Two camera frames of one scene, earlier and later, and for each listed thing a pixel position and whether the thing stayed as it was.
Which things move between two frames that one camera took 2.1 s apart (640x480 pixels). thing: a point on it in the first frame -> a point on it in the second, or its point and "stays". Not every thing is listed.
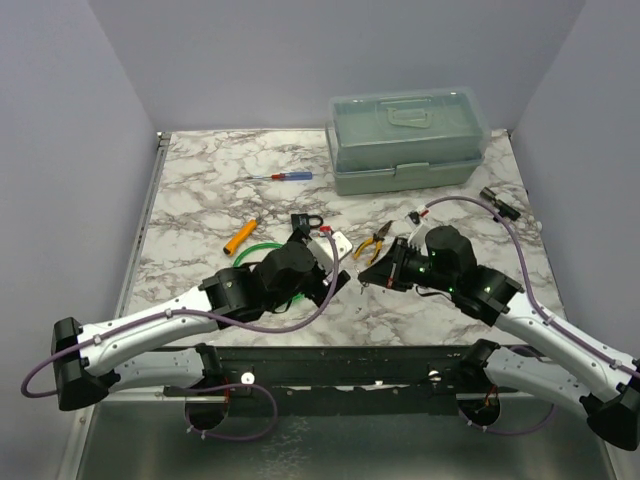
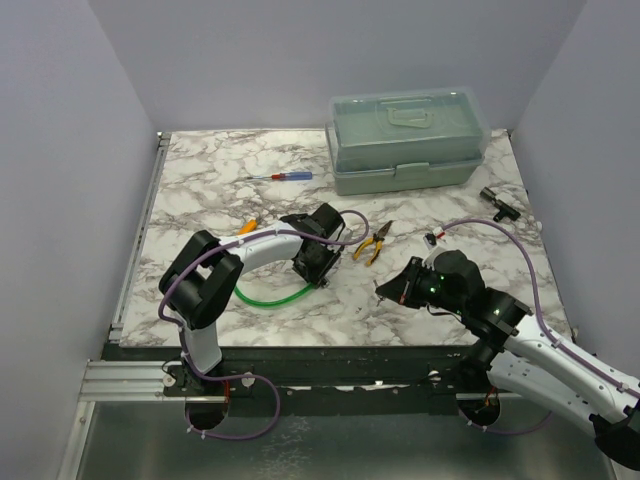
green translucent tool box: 383,140 stays
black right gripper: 389,272 -> 402,287
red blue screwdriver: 286,176 stays
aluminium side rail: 141,223 stays
